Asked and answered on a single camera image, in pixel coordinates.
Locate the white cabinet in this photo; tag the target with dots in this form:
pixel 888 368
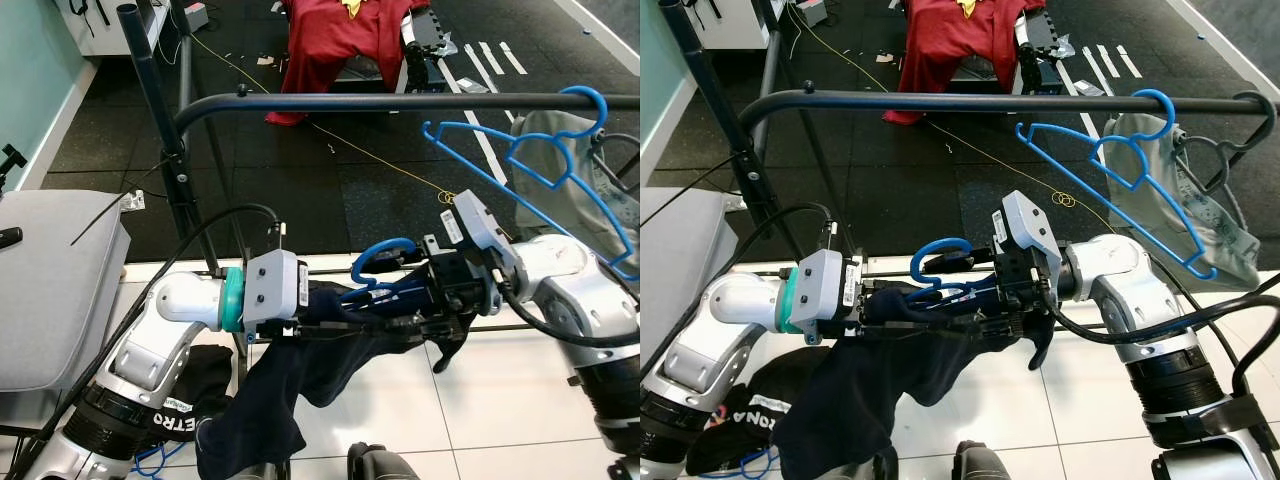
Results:
pixel 720 30
pixel 90 40

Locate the black tripod stand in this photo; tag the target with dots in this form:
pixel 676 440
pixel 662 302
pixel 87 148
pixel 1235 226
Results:
pixel 12 160

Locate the grey upholstered ottoman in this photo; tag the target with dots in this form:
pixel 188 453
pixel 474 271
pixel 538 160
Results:
pixel 50 290
pixel 680 270

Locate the robot left leg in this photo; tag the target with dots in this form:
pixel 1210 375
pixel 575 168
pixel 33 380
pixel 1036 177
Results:
pixel 885 465

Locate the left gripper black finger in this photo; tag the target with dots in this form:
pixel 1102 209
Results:
pixel 360 332
pixel 930 333

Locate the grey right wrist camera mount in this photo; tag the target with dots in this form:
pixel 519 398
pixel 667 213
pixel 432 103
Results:
pixel 1030 225
pixel 475 225

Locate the red garment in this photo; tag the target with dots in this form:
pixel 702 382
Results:
pixel 950 50
pixel 340 50

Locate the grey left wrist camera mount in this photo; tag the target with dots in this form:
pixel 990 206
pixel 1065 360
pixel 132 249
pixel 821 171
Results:
pixel 275 285
pixel 830 290

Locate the navy knit sweater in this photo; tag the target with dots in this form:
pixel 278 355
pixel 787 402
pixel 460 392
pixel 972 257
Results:
pixel 270 400
pixel 860 400

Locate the crumpled silver wrapper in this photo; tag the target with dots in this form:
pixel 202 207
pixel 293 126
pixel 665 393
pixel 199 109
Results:
pixel 1060 45
pixel 445 45

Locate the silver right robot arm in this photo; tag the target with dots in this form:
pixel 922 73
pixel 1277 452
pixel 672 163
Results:
pixel 1150 290
pixel 570 280

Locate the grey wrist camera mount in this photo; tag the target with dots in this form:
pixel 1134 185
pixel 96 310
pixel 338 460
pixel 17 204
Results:
pixel 275 285
pixel 475 225
pixel 830 290
pixel 1030 225

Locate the black metal clothes rack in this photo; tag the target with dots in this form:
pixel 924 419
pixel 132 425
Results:
pixel 950 100
pixel 400 100

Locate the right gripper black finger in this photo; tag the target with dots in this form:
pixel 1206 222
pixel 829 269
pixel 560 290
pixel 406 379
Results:
pixel 950 313
pixel 405 260
pixel 390 311
pixel 970 261

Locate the black remote control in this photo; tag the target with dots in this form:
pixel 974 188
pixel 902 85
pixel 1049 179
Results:
pixel 10 238

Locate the dark grey clothes hanger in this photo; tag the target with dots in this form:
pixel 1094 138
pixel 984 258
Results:
pixel 1262 105

